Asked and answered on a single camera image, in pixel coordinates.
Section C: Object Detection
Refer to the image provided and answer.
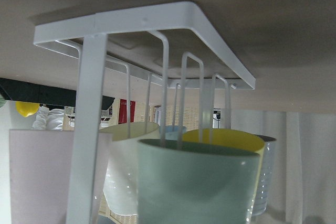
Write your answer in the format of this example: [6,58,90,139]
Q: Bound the green plastic cup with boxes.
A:
[138,139,260,223]

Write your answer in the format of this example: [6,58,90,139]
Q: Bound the blue plastic cup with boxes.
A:
[159,125,187,141]

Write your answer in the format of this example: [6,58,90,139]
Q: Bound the yellow plastic cup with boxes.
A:
[182,128,266,156]

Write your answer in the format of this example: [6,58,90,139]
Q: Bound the pink plastic cup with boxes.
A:
[8,129,114,224]

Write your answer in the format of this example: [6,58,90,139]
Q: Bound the white wire cup rack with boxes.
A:
[34,1,256,223]

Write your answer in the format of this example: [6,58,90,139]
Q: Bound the cream plastic cup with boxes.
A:
[100,122,160,216]

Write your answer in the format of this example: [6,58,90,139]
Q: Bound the grey plastic cup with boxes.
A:
[252,135,276,216]

